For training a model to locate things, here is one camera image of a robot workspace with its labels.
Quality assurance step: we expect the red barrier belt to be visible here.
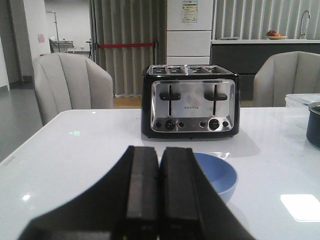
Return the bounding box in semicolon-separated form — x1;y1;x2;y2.
97;42;156;49

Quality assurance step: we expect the beige armchair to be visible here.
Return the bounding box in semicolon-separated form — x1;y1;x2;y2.
253;51;320;107
33;52;114;125

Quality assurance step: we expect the paper notice on refrigerator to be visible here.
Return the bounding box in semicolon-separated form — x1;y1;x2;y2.
181;0;198;24

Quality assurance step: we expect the metal cart in background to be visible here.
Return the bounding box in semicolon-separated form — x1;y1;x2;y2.
45;9;75;54

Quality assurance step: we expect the right beige armchair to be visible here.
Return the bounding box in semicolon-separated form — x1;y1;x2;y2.
253;51;320;107

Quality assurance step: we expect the white refrigerator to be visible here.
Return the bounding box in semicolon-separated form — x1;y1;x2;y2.
166;0;214;65

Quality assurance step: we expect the dark blue cooking pot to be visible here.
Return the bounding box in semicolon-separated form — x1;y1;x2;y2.
306;101;320;149

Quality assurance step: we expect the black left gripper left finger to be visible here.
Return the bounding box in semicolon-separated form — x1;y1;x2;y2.
19;146;159;240

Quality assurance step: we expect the left beige armchair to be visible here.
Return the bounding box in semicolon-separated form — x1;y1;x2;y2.
33;52;114;125

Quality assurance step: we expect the clear plastic storage box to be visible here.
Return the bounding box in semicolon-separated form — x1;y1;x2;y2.
285;93;320;107

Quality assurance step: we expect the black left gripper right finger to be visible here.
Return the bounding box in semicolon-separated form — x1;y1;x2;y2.
159;147;254;240

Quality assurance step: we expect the chrome kitchen faucet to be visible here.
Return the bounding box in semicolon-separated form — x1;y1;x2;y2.
299;9;311;40

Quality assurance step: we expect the fruit plate on counter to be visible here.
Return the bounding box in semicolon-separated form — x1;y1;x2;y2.
265;30;288;40

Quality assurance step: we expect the dark kitchen counter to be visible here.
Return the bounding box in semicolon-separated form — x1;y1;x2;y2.
210;39;320;101

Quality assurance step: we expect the blue plastic bowl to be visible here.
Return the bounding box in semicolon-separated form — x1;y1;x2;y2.
159;147;238;208

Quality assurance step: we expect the black chrome four-slot toaster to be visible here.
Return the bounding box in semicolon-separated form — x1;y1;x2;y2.
141;64;240;139

